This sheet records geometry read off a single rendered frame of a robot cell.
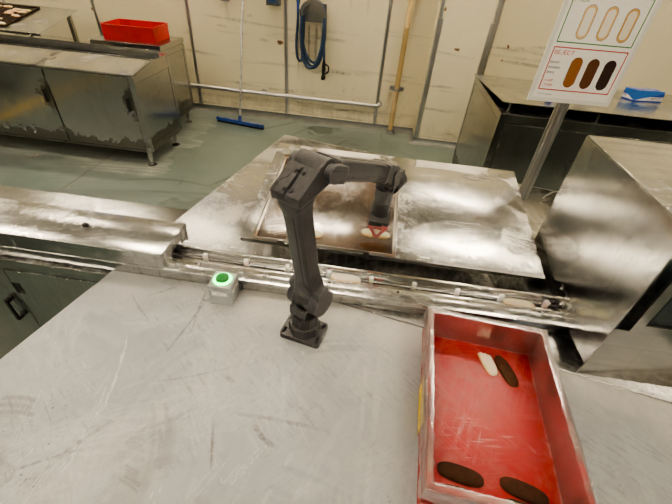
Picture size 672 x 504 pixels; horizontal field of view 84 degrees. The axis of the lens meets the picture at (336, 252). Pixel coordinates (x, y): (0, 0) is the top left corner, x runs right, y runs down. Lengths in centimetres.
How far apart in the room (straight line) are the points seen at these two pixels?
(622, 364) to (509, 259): 44
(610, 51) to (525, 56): 307
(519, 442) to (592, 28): 142
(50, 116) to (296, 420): 374
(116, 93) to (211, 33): 169
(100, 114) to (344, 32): 257
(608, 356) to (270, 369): 89
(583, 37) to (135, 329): 180
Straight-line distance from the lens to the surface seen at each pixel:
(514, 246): 148
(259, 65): 494
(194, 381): 105
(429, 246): 136
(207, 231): 151
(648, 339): 123
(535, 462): 106
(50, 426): 111
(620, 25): 185
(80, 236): 145
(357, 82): 476
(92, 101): 394
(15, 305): 188
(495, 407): 109
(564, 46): 178
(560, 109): 187
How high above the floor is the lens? 169
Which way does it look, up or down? 39 degrees down
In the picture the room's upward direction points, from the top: 5 degrees clockwise
